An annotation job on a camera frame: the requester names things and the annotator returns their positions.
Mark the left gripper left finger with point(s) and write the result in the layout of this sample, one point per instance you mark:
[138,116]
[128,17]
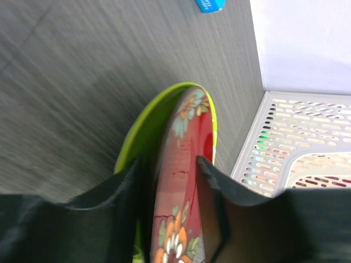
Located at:
[103,224]

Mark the white file organizer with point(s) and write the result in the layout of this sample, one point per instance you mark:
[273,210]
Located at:
[297,140]

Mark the dark red plate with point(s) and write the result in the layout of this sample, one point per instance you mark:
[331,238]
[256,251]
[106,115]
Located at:
[176,224]

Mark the blue picture box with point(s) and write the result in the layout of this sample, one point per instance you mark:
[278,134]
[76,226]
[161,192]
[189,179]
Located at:
[210,6]

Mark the yellow-green plate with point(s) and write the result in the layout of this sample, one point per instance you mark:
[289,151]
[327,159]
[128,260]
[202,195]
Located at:
[144,140]

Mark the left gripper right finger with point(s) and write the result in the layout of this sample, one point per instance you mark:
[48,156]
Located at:
[297,225]

